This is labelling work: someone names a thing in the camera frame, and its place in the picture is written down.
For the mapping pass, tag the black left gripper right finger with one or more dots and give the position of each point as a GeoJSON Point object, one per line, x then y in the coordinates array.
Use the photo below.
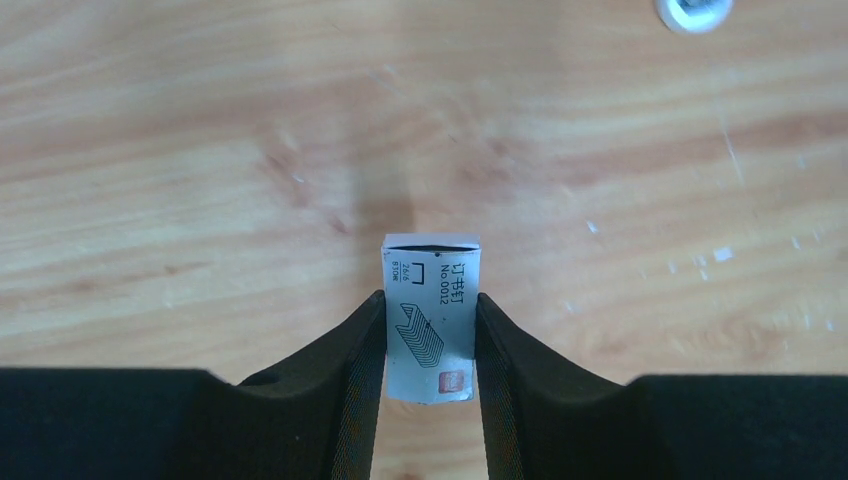
{"type": "Point", "coordinates": [545, 417]}

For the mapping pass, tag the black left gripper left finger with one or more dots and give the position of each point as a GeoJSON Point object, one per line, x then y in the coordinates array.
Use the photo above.
{"type": "Point", "coordinates": [312, 415]}

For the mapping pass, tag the white staple box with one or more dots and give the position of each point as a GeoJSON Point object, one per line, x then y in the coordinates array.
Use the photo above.
{"type": "Point", "coordinates": [431, 287]}

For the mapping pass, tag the grey white stapler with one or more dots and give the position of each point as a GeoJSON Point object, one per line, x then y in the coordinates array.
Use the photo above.
{"type": "Point", "coordinates": [693, 16]}

